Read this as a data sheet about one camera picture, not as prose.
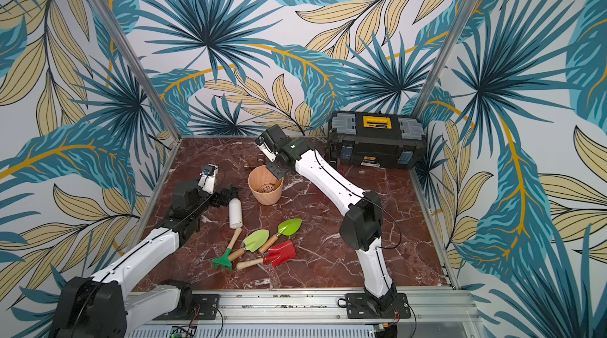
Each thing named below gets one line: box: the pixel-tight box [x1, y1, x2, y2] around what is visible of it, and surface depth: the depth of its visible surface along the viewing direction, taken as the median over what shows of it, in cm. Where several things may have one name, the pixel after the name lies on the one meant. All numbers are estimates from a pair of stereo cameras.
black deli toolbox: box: [327, 110, 427, 170], surface depth 102 cm
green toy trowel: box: [258, 217, 303, 255], surface depth 90 cm
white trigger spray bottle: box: [229, 197, 244, 230], surface depth 92 cm
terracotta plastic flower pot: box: [247, 164, 285, 207], surface depth 98 cm
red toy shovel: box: [236, 240, 297, 271], surface depth 85 cm
